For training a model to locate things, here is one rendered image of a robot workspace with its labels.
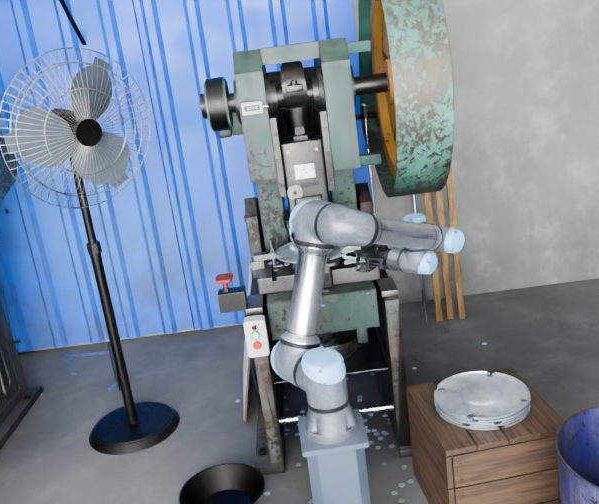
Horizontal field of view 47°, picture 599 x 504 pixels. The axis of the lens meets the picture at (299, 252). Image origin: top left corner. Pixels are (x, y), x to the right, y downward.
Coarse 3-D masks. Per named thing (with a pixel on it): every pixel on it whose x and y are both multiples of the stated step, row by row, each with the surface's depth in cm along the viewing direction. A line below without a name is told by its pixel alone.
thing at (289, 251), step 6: (282, 246) 256; (288, 246) 257; (294, 246) 256; (336, 246) 249; (342, 246) 248; (276, 252) 251; (282, 252) 251; (288, 252) 250; (294, 252) 249; (330, 252) 243; (336, 252) 242; (282, 258) 244; (288, 258) 243; (294, 258) 242; (330, 258) 237
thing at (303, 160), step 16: (288, 144) 241; (304, 144) 242; (320, 144) 242; (288, 160) 243; (304, 160) 243; (320, 160) 243; (288, 176) 245; (304, 176) 245; (320, 176) 245; (288, 192) 245; (304, 192) 247; (320, 192) 247
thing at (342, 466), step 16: (304, 416) 203; (304, 432) 195; (304, 448) 187; (320, 448) 186; (336, 448) 186; (352, 448) 186; (320, 464) 189; (336, 464) 189; (352, 464) 189; (320, 480) 190; (336, 480) 190; (352, 480) 191; (320, 496) 192; (336, 496) 192; (352, 496) 192; (368, 496) 195
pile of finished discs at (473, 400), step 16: (448, 384) 223; (464, 384) 222; (480, 384) 219; (496, 384) 219; (512, 384) 218; (448, 400) 214; (464, 400) 212; (480, 400) 210; (496, 400) 209; (512, 400) 209; (528, 400) 209; (448, 416) 208; (464, 416) 203; (480, 416) 203; (496, 416) 202; (512, 416) 201
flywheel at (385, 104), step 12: (372, 0) 252; (372, 12) 256; (372, 24) 260; (384, 24) 254; (372, 36) 265; (384, 36) 258; (372, 48) 269; (384, 48) 261; (372, 60) 274; (384, 60) 265; (384, 72) 246; (384, 96) 273; (384, 108) 273; (384, 120) 272; (384, 132) 271; (384, 144) 271
